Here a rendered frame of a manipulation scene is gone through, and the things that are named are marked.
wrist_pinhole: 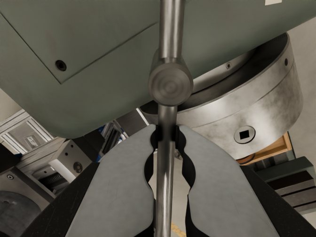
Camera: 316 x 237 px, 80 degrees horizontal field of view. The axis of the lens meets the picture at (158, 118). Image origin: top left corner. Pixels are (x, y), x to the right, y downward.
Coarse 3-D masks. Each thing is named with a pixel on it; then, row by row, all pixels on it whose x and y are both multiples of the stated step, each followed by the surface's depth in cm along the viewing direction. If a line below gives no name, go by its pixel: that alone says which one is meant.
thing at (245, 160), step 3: (246, 156) 48; (249, 156) 47; (252, 156) 48; (237, 159) 48; (240, 159) 48; (243, 159) 48; (246, 159) 48; (249, 159) 48; (252, 159) 48; (240, 162) 48; (243, 162) 48; (246, 162) 48
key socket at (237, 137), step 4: (240, 128) 29; (244, 128) 29; (248, 128) 29; (252, 128) 29; (236, 132) 30; (240, 132) 32; (244, 132) 32; (248, 132) 30; (252, 132) 30; (236, 136) 30; (240, 136) 31; (244, 136) 31; (248, 136) 30; (252, 136) 30; (236, 140) 30; (240, 140) 30; (244, 140) 30; (248, 140) 30
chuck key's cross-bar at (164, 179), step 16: (160, 0) 9; (176, 0) 9; (160, 16) 9; (176, 16) 9; (160, 32) 10; (176, 32) 9; (160, 48) 10; (176, 48) 10; (160, 112) 12; (176, 112) 12; (160, 128) 12; (160, 144) 12; (160, 160) 13; (160, 176) 13; (160, 192) 13; (160, 208) 14; (160, 224) 14
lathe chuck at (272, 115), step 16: (288, 80) 29; (272, 96) 28; (288, 96) 30; (240, 112) 28; (256, 112) 28; (272, 112) 29; (288, 112) 31; (192, 128) 31; (208, 128) 30; (224, 128) 29; (256, 128) 29; (272, 128) 30; (288, 128) 31; (224, 144) 31; (240, 144) 31; (256, 144) 31
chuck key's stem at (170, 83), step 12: (156, 60) 10; (168, 60) 9; (180, 60) 10; (156, 72) 9; (168, 72) 9; (180, 72) 9; (156, 84) 9; (168, 84) 9; (180, 84) 9; (192, 84) 9; (156, 96) 9; (168, 96) 9; (180, 96) 9
